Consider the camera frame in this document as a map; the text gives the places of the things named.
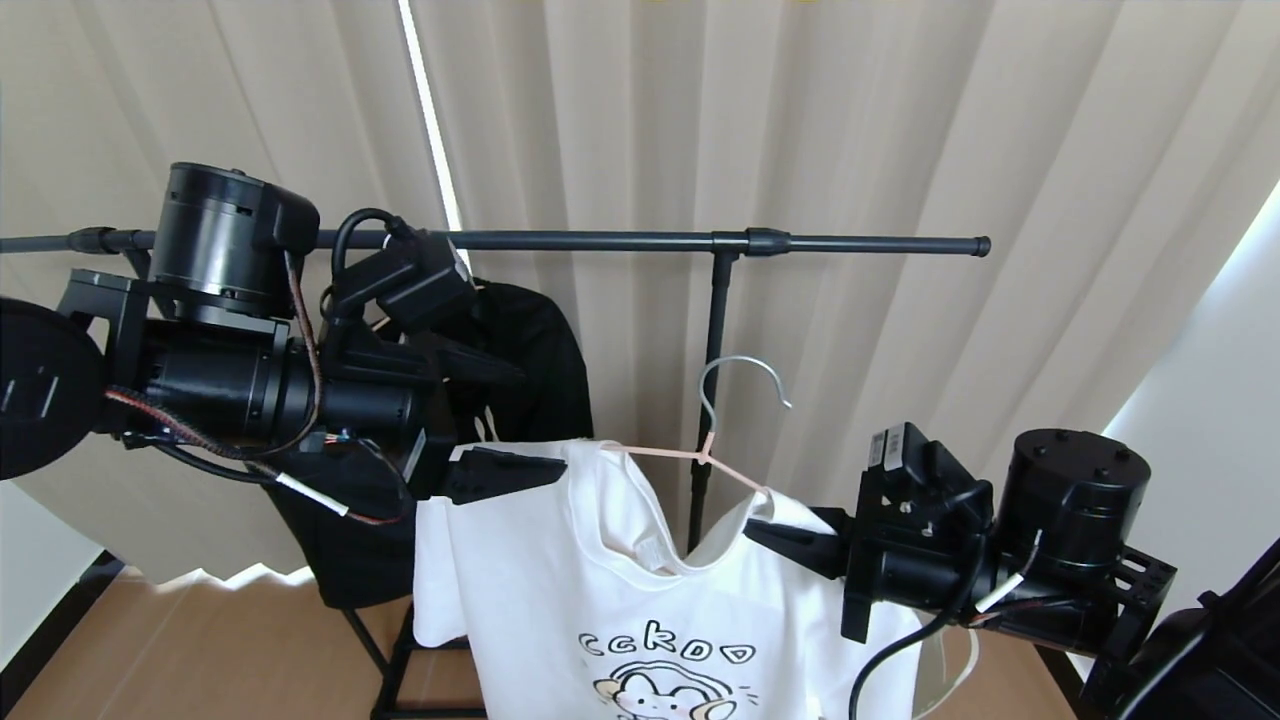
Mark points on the white garment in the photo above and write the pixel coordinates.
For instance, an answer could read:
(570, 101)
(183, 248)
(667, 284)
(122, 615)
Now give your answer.
(560, 580)

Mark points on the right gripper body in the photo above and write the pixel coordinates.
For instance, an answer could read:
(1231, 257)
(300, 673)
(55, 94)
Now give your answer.
(930, 585)

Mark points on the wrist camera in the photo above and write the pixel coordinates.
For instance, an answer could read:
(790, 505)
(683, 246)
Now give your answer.
(920, 490)
(420, 280)

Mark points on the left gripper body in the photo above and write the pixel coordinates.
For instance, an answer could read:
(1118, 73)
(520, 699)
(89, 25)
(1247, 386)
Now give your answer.
(220, 395)

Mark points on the white laundry basket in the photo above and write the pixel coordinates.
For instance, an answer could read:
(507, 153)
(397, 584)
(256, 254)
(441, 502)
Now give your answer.
(965, 670)

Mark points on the beige curtain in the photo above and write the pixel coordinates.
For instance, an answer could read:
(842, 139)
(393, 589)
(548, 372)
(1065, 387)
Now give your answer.
(850, 120)

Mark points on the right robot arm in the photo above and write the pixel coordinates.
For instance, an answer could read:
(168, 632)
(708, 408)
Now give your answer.
(1070, 500)

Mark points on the black clothes rack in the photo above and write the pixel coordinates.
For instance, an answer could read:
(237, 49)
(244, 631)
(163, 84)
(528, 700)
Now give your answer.
(600, 241)

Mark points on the pink clothes hanger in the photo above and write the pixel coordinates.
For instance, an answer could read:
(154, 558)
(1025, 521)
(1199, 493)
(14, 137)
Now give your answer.
(708, 400)

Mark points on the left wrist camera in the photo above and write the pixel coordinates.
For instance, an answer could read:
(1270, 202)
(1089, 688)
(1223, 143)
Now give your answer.
(420, 280)

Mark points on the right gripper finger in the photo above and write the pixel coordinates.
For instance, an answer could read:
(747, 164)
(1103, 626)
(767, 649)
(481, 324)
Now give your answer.
(838, 522)
(810, 555)

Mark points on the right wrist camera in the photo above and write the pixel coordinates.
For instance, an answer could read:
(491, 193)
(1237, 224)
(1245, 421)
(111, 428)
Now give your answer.
(920, 490)

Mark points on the black shorts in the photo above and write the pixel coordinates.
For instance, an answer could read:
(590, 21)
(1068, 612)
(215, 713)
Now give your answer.
(540, 360)

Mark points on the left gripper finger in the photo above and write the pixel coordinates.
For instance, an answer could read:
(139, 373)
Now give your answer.
(470, 368)
(490, 475)

